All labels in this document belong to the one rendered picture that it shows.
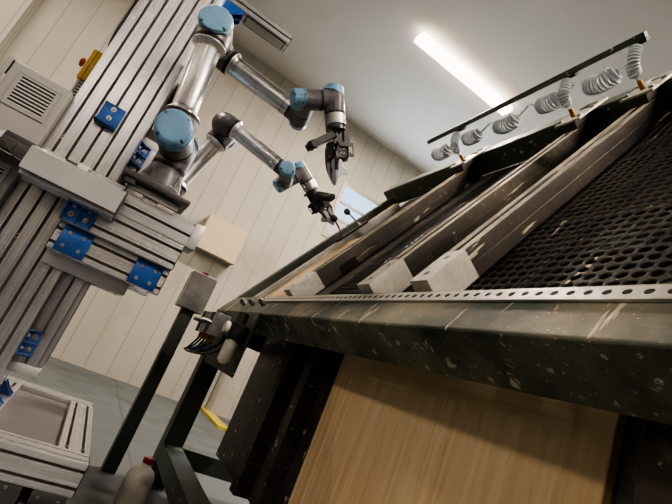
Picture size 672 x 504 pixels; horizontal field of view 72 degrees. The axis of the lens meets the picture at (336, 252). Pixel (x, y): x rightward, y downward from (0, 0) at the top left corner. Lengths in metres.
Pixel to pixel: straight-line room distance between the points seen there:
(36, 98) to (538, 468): 1.74
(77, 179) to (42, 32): 4.31
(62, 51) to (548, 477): 5.43
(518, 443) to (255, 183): 4.85
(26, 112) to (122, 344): 3.56
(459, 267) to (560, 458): 0.40
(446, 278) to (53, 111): 1.40
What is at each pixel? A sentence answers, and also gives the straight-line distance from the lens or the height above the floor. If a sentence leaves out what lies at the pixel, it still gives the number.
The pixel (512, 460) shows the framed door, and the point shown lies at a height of 0.66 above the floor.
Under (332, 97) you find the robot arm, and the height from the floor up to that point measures 1.58.
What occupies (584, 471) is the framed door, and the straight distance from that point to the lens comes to 0.86.
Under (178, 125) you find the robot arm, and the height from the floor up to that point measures 1.21.
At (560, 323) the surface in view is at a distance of 0.65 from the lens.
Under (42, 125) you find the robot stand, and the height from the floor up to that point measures 1.08.
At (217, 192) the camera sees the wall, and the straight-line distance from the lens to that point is 5.35.
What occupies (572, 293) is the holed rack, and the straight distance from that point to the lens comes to 0.70.
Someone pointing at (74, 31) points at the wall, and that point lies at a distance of 5.77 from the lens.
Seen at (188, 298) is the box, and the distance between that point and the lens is 2.26.
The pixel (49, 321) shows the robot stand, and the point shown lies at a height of 0.51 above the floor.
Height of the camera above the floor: 0.64
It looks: 16 degrees up
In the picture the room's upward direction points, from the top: 23 degrees clockwise
